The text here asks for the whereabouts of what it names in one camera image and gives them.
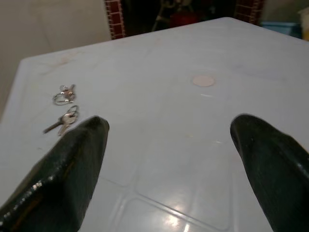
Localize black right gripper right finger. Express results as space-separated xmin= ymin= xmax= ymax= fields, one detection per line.
xmin=230 ymin=114 xmax=309 ymax=232

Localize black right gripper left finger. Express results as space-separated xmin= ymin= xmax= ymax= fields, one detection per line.
xmin=0 ymin=116 xmax=110 ymax=232

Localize two silver keys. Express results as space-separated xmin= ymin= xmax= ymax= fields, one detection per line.
xmin=42 ymin=105 xmax=80 ymax=136

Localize silver key rings with small keys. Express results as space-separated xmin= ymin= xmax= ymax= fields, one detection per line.
xmin=53 ymin=84 xmax=77 ymax=106

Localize light blue plastic table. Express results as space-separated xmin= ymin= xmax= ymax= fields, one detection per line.
xmin=0 ymin=16 xmax=309 ymax=232

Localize round table hole cap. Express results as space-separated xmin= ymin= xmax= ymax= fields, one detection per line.
xmin=192 ymin=74 xmax=215 ymax=87

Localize light blue box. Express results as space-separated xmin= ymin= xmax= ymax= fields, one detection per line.
xmin=261 ymin=21 xmax=303 ymax=40

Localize red gas cylinder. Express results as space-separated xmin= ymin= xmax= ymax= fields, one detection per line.
xmin=169 ymin=11 xmax=195 ymax=28

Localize red tiled door frame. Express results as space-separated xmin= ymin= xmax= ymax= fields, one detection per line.
xmin=103 ymin=0 xmax=265 ymax=41

